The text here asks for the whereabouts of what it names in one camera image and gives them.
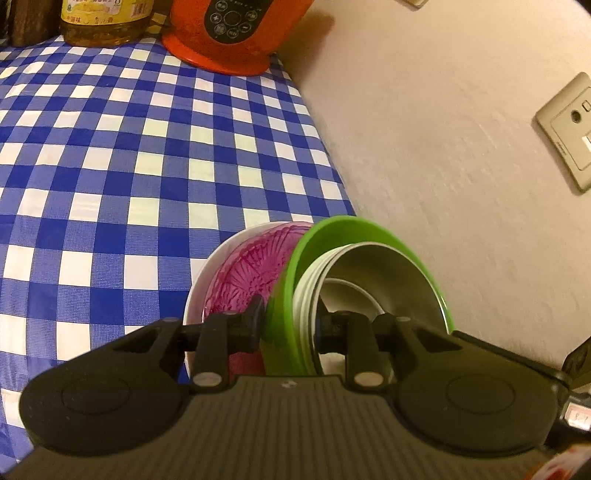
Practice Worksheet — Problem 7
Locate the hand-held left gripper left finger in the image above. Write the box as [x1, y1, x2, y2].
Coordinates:
[108, 295, 269, 394]

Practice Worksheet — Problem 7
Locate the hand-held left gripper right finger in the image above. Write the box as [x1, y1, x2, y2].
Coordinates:
[315, 310, 457, 394]

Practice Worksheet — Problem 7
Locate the green plastic bowl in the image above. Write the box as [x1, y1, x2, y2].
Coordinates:
[262, 215, 456, 377]

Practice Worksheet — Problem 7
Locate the cream white ribbed bowl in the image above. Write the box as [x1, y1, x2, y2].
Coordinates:
[291, 242, 440, 376]

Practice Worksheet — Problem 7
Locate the pink transparent plastic plate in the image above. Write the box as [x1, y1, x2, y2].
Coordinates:
[201, 222, 315, 376]

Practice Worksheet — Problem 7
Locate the white ceramic plate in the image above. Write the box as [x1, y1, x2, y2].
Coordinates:
[183, 221, 319, 385]

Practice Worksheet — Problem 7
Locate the stainless steel bowl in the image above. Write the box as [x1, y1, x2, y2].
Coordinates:
[311, 244, 440, 372]

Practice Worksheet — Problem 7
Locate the red white printed cloth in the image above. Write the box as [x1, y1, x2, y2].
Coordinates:
[531, 440, 591, 480]

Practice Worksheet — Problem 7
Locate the blue white checkered tablecloth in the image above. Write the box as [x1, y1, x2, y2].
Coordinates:
[0, 9, 358, 469]

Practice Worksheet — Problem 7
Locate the red electric pressure cooker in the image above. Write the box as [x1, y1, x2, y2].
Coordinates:
[160, 0, 315, 77]

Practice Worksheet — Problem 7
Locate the large cooking oil bottle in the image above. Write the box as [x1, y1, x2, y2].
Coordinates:
[59, 0, 156, 49]

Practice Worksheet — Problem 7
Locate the brown metal canister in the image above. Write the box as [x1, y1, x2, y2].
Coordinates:
[6, 0, 64, 48]

